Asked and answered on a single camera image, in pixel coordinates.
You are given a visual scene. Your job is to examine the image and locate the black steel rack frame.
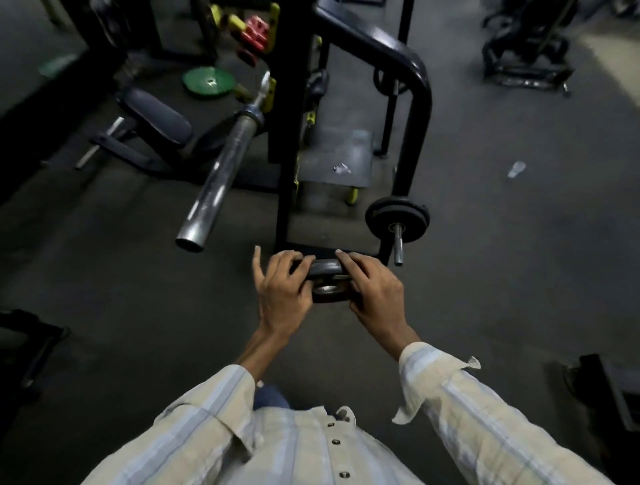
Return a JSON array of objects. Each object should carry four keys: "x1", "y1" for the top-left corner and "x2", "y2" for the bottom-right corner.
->
[{"x1": 267, "y1": 0, "x2": 434, "y2": 266}]

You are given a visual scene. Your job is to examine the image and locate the silver storage peg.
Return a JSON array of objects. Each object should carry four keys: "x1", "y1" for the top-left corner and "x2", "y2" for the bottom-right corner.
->
[{"x1": 388, "y1": 223, "x2": 405, "y2": 267}]

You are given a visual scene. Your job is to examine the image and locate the person's left hand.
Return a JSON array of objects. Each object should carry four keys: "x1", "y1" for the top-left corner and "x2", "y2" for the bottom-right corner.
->
[{"x1": 252, "y1": 245, "x2": 317, "y2": 343}]

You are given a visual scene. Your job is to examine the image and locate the red weight plates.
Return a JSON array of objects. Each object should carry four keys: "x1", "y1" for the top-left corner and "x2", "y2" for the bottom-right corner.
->
[{"x1": 236, "y1": 14, "x2": 272, "y2": 68}]

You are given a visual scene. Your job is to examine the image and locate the black machine frame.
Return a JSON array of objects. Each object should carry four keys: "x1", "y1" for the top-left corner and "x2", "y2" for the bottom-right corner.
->
[{"x1": 0, "y1": 308, "x2": 72, "y2": 405}]

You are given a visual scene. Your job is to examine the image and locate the black weight plate on peg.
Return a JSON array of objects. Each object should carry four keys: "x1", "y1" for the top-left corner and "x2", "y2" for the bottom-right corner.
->
[{"x1": 364, "y1": 196, "x2": 431, "y2": 244}]

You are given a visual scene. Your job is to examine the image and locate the person's left forearm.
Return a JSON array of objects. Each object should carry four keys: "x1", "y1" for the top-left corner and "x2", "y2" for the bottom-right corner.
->
[{"x1": 81, "y1": 327, "x2": 296, "y2": 485}]

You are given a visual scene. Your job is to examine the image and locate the person's right forearm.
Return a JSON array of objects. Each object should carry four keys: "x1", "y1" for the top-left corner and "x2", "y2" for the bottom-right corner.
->
[{"x1": 384, "y1": 327, "x2": 617, "y2": 485}]

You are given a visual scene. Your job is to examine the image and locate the silver barbell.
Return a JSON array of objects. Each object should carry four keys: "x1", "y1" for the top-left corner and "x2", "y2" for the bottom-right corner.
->
[{"x1": 175, "y1": 71, "x2": 272, "y2": 253}]

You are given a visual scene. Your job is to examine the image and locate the striped beige shirt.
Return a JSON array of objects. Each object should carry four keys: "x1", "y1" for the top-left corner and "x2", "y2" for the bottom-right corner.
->
[{"x1": 215, "y1": 404, "x2": 427, "y2": 485}]

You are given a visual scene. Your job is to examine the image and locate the black equipment base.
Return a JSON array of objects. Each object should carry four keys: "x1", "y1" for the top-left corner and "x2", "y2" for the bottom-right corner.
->
[{"x1": 564, "y1": 353, "x2": 640, "y2": 483}]

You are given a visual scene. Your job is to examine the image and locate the person's right hand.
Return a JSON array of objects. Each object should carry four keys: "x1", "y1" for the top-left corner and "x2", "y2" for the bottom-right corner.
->
[{"x1": 334, "y1": 249, "x2": 422, "y2": 361}]

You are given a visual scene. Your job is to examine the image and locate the blue jeans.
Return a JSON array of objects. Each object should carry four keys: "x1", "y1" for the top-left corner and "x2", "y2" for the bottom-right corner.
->
[{"x1": 252, "y1": 383, "x2": 292, "y2": 411}]

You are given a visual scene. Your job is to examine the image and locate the black gym machine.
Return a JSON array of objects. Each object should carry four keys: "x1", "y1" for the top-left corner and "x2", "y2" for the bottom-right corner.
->
[{"x1": 481, "y1": 0, "x2": 581, "y2": 97}]

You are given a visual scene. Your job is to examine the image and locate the green weight plate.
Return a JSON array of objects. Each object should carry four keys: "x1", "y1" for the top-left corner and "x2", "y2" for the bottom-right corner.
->
[{"x1": 181, "y1": 66, "x2": 237, "y2": 98}]

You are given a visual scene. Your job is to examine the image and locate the small black weight plate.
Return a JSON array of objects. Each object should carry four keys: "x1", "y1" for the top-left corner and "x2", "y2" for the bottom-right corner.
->
[{"x1": 292, "y1": 257, "x2": 364, "y2": 304}]

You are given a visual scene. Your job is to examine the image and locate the black padded bench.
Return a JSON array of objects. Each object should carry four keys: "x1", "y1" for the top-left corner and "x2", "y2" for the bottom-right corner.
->
[{"x1": 74, "y1": 87, "x2": 237, "y2": 177}]

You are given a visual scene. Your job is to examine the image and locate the yellow barbell hook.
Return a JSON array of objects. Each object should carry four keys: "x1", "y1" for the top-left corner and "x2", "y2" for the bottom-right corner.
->
[{"x1": 259, "y1": 76, "x2": 277, "y2": 114}]

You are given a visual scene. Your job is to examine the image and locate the grey foot platform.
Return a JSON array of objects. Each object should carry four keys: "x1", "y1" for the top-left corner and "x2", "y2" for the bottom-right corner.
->
[{"x1": 297, "y1": 127, "x2": 375, "y2": 190}]

